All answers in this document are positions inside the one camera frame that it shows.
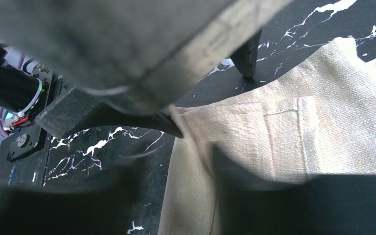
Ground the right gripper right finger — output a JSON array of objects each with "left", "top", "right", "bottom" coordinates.
[{"left": 211, "top": 146, "right": 376, "bottom": 235}]

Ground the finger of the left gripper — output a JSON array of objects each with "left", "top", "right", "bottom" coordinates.
[
  {"left": 230, "top": 29, "right": 262, "bottom": 79},
  {"left": 35, "top": 87, "right": 183, "bottom": 139}
]

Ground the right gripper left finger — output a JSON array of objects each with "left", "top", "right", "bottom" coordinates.
[{"left": 0, "top": 157, "right": 146, "bottom": 235}]

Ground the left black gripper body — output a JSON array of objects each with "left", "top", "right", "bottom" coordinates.
[{"left": 0, "top": 43, "right": 58, "bottom": 114}]

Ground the beige cloth napkin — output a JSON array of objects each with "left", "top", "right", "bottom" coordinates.
[{"left": 158, "top": 38, "right": 376, "bottom": 235}]

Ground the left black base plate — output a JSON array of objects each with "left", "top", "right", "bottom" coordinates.
[{"left": 0, "top": 124, "right": 50, "bottom": 187}]

